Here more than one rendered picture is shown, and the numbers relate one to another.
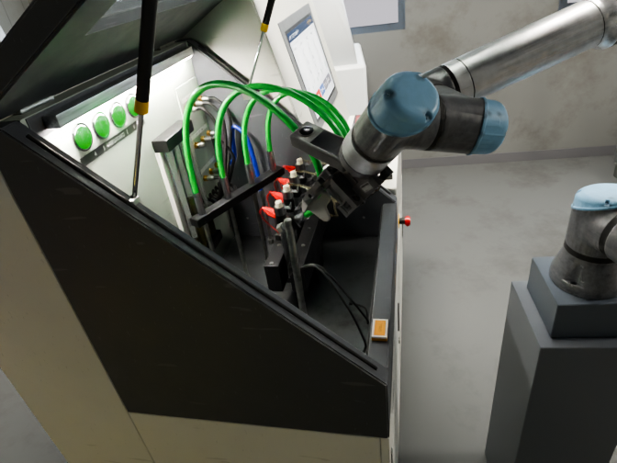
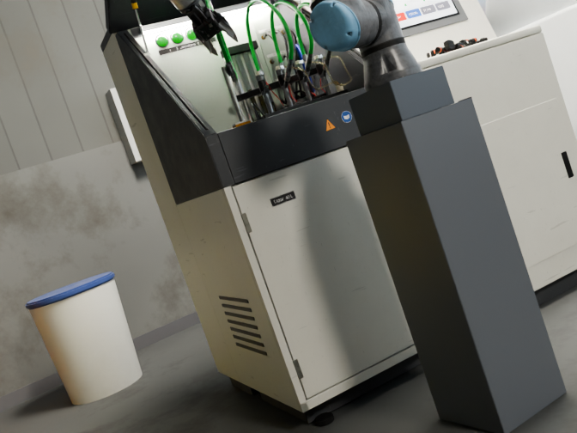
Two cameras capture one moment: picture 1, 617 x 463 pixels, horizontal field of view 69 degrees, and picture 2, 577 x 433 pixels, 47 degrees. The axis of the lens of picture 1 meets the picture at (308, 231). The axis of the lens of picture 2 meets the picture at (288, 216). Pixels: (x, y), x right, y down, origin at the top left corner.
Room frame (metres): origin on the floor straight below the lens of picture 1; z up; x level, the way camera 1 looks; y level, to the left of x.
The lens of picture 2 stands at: (-0.59, -1.74, 0.79)
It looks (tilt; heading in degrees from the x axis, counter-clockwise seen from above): 4 degrees down; 52
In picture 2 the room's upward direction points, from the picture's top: 19 degrees counter-clockwise
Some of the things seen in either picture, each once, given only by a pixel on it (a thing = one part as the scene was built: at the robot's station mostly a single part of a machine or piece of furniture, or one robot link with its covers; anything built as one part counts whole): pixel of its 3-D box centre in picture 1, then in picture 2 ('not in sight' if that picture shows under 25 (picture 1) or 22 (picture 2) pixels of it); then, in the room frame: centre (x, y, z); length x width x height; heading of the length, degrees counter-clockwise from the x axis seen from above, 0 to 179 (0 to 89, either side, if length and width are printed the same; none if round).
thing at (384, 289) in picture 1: (385, 291); (311, 131); (0.86, -0.17, 0.87); 0.62 x 0.04 x 0.16; 165
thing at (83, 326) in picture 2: not in sight; (88, 338); (0.64, 1.73, 0.28); 0.47 x 0.47 x 0.57
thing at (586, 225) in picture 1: (604, 218); (372, 21); (0.77, -0.62, 1.07); 0.13 x 0.12 x 0.14; 9
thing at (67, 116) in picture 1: (135, 78); (207, 15); (0.99, 0.31, 1.43); 0.54 x 0.03 x 0.02; 165
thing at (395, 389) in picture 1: (394, 400); (356, 256); (0.86, -0.19, 0.44); 0.65 x 0.02 x 0.68; 165
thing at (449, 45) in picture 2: not in sight; (456, 45); (1.60, -0.27, 1.01); 0.23 x 0.11 x 0.06; 165
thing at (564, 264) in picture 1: (589, 260); (388, 64); (0.77, -0.62, 0.95); 0.15 x 0.15 x 0.10
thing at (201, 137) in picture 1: (205, 138); (281, 57); (1.22, 0.25, 1.20); 0.13 x 0.03 x 0.31; 165
